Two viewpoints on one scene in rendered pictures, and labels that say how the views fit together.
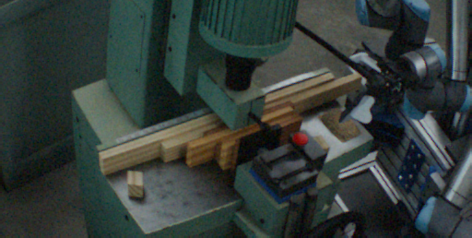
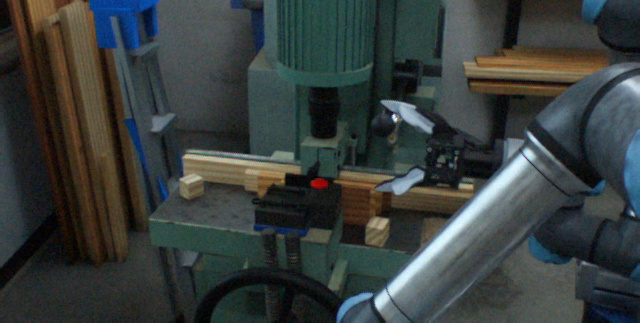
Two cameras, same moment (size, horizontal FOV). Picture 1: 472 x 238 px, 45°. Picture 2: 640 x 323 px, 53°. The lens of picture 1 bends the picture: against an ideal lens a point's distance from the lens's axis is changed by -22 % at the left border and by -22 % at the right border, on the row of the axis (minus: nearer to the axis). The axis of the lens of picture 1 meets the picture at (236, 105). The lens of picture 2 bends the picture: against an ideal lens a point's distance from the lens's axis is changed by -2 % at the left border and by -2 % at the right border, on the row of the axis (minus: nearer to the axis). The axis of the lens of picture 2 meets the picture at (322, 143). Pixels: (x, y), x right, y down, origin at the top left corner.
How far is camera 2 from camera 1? 1.05 m
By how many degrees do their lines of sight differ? 46
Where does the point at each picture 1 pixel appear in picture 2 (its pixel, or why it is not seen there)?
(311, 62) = not seen: outside the picture
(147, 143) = (232, 163)
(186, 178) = (243, 204)
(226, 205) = (242, 231)
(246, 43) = (288, 65)
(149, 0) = not seen: hidden behind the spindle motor
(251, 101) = (317, 147)
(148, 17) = not seen: hidden behind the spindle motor
